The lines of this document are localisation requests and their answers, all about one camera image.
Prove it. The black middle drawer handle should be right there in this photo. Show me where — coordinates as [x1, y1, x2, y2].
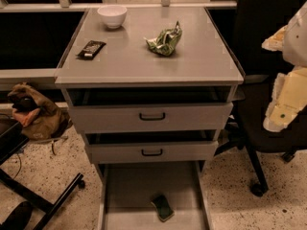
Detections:
[141, 149, 163, 157]

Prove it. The black stand base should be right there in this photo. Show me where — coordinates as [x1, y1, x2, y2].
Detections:
[0, 118, 86, 230]

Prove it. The black shoe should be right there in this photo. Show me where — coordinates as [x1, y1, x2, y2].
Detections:
[0, 201, 34, 230]

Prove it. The green yellow sponge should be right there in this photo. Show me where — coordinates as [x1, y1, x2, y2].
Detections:
[151, 195, 175, 222]

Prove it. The white ceramic bowl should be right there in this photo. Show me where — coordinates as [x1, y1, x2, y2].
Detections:
[97, 5, 128, 29]

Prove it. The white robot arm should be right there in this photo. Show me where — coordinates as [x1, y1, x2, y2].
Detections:
[262, 2, 307, 132]

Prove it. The middle grey drawer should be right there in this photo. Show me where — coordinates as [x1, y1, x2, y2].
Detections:
[85, 130, 218, 164]

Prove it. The grey drawer cabinet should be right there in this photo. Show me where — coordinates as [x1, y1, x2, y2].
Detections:
[56, 7, 244, 175]

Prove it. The bottom grey drawer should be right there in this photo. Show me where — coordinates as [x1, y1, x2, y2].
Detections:
[97, 162, 214, 230]

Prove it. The green crumpled chip bag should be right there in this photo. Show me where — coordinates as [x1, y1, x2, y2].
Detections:
[145, 22, 182, 57]

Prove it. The grey drawer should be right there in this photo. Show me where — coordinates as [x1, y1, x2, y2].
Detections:
[85, 130, 218, 164]
[97, 162, 214, 230]
[67, 88, 232, 133]

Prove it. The black top drawer handle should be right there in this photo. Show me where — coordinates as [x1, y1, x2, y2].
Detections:
[139, 112, 166, 122]

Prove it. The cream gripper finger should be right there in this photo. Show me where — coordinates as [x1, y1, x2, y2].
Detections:
[262, 27, 286, 52]
[263, 66, 307, 132]

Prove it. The black drawer handle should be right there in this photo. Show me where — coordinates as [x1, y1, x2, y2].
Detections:
[139, 112, 166, 122]
[141, 149, 163, 157]

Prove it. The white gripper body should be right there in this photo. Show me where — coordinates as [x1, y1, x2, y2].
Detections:
[283, 2, 307, 67]

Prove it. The brown backpack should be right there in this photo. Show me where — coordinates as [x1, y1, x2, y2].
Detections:
[8, 82, 70, 141]

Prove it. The black office chair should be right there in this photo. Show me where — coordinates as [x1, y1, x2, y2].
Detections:
[209, 0, 307, 196]

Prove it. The top grey drawer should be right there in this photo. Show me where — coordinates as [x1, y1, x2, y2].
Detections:
[67, 88, 232, 133]

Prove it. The black snack bar wrapper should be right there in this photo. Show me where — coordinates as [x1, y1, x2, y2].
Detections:
[77, 40, 106, 59]

